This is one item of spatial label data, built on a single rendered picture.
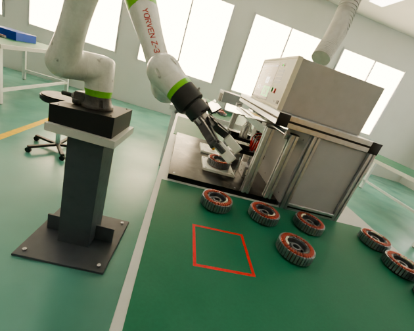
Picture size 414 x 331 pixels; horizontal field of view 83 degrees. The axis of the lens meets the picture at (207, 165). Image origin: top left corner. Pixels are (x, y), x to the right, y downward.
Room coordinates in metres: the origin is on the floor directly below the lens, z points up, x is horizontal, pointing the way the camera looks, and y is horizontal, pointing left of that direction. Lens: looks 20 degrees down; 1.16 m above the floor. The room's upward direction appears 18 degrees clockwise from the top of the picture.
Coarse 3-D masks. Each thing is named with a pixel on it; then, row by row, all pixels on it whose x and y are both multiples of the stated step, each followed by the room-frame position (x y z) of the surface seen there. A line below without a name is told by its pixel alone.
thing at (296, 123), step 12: (252, 108) 1.20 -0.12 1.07; (264, 108) 1.03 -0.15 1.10; (276, 120) 0.87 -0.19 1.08; (288, 120) 0.87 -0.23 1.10; (300, 120) 0.88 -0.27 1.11; (312, 132) 0.89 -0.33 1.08; (324, 132) 0.90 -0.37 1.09; (336, 132) 0.91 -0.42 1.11; (348, 144) 0.92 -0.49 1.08; (360, 144) 0.93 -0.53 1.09; (372, 144) 0.94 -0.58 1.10
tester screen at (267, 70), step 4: (276, 64) 1.19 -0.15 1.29; (264, 68) 1.35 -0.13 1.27; (268, 68) 1.28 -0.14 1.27; (272, 68) 1.22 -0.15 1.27; (276, 68) 1.17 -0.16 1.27; (264, 72) 1.32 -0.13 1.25; (268, 72) 1.26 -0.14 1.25; (272, 72) 1.20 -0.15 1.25; (260, 76) 1.37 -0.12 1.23; (264, 76) 1.30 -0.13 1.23; (268, 76) 1.24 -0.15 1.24; (272, 76) 1.18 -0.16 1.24; (260, 80) 1.34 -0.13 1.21; (264, 80) 1.28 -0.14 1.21; (256, 84) 1.39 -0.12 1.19; (264, 84) 1.25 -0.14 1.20; (268, 84) 1.19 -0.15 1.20; (256, 88) 1.36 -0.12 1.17; (260, 88) 1.29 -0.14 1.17; (260, 92) 1.27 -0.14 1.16; (268, 92) 1.15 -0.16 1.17; (260, 96) 1.24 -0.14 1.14
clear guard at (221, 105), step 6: (210, 102) 1.08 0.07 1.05; (216, 102) 1.00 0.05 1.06; (222, 102) 1.07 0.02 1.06; (216, 108) 0.89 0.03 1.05; (222, 108) 0.87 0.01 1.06; (228, 108) 0.91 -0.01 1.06; (234, 108) 0.98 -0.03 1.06; (240, 108) 1.07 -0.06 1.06; (240, 114) 0.88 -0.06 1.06; (246, 114) 0.92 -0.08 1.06; (252, 114) 0.99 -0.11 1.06; (258, 114) 1.08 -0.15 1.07; (258, 120) 0.89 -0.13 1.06; (264, 120) 0.92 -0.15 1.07
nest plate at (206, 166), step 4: (204, 160) 1.07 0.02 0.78; (204, 164) 1.02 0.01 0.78; (208, 164) 1.03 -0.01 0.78; (204, 168) 0.98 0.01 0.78; (208, 168) 0.98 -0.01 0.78; (212, 168) 1.00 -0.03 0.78; (216, 168) 1.02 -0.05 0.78; (216, 172) 0.99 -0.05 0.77; (220, 172) 0.99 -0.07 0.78; (224, 172) 1.00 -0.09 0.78; (228, 172) 1.02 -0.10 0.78; (232, 172) 1.03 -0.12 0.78; (228, 176) 1.00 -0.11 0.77; (232, 176) 1.00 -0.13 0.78
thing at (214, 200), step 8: (208, 192) 0.75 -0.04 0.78; (216, 192) 0.77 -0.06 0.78; (200, 200) 0.72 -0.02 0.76; (208, 200) 0.70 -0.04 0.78; (216, 200) 0.72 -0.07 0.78; (224, 200) 0.75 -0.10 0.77; (232, 200) 0.75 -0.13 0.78; (208, 208) 0.69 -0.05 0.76; (216, 208) 0.68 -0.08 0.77; (224, 208) 0.69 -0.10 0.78
